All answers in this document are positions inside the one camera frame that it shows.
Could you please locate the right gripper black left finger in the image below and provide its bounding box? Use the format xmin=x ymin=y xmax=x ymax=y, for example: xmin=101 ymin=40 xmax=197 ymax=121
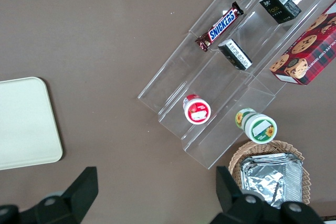
xmin=0 ymin=166 xmax=99 ymax=224

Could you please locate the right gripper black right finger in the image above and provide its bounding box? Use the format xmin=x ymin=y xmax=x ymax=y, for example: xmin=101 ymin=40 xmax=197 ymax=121
xmin=209 ymin=165 xmax=326 ymax=224

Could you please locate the small light wicker basket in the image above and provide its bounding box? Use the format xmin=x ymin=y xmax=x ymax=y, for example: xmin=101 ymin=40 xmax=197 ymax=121
xmin=228 ymin=140 xmax=311 ymax=206

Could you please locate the cream plastic tray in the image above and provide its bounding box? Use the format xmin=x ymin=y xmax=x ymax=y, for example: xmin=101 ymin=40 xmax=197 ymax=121
xmin=0 ymin=77 xmax=64 ymax=171

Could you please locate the green-lidded sunflower jar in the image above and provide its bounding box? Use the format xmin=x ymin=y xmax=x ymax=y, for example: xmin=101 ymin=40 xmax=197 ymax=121
xmin=235 ymin=108 xmax=278 ymax=145

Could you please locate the red-lidded white jar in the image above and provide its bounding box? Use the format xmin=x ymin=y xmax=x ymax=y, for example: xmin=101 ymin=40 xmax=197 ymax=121
xmin=183 ymin=93 xmax=212 ymax=125

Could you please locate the clear acrylic stepped shelf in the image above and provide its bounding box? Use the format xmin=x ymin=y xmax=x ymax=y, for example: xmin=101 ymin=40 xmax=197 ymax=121
xmin=137 ymin=0 xmax=336 ymax=170

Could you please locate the small black carton box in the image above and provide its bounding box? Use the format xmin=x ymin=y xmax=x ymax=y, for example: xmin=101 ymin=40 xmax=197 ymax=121
xmin=217 ymin=38 xmax=253 ymax=71
xmin=259 ymin=0 xmax=302 ymax=25

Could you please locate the red tartan cookie box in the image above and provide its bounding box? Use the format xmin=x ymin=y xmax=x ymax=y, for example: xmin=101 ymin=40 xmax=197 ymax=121
xmin=269 ymin=0 xmax=336 ymax=86

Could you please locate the Snickers chocolate bar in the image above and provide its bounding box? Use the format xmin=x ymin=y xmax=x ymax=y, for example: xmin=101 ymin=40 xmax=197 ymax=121
xmin=194 ymin=1 xmax=245 ymax=52

